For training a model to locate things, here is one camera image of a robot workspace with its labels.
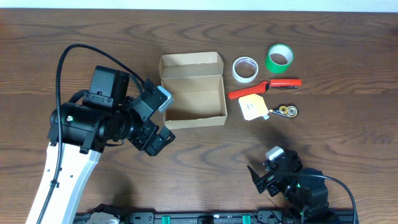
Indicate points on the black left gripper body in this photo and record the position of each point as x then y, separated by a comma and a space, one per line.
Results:
150, 139

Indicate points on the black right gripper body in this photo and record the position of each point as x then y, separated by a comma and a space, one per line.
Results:
266, 180

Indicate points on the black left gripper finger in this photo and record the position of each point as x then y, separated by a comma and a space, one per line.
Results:
155, 146
165, 136

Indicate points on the white masking tape roll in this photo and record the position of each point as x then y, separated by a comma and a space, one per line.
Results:
245, 69

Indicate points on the green tape roll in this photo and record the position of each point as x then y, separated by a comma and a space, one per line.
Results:
279, 58

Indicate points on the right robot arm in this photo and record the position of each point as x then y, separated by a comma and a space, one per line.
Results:
306, 192

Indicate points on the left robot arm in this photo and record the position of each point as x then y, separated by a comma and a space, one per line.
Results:
103, 116

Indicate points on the correction tape dispenser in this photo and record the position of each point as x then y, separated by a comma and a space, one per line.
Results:
287, 111

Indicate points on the open cardboard box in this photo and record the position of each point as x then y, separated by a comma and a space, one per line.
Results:
195, 81

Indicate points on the small yellow spiral notepad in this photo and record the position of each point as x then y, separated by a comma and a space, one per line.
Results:
253, 106

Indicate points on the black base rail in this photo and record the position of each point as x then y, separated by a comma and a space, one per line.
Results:
110, 214

